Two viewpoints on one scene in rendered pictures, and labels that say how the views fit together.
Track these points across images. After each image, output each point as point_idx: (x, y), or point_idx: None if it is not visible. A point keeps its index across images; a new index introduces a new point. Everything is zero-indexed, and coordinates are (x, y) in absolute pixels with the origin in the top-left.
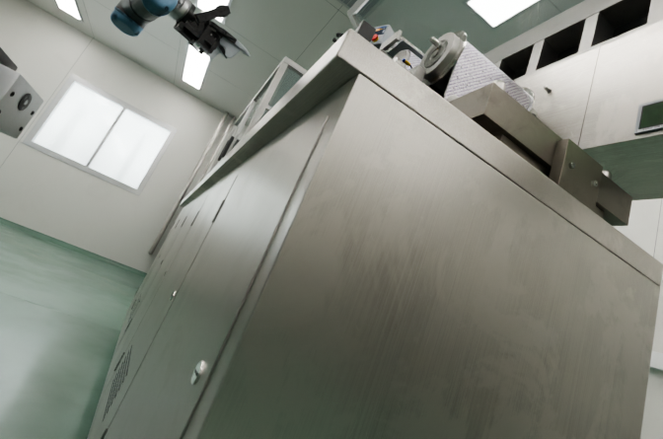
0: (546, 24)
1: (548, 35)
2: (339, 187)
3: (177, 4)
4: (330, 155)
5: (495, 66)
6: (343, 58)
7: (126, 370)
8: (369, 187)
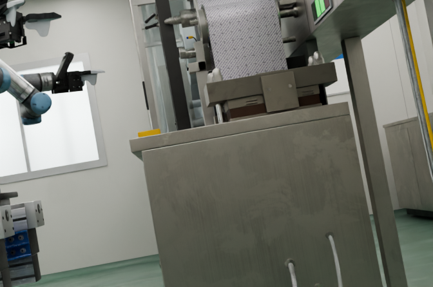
0: None
1: None
2: (158, 191)
3: (45, 84)
4: (149, 184)
5: (238, 7)
6: (133, 151)
7: None
8: (168, 184)
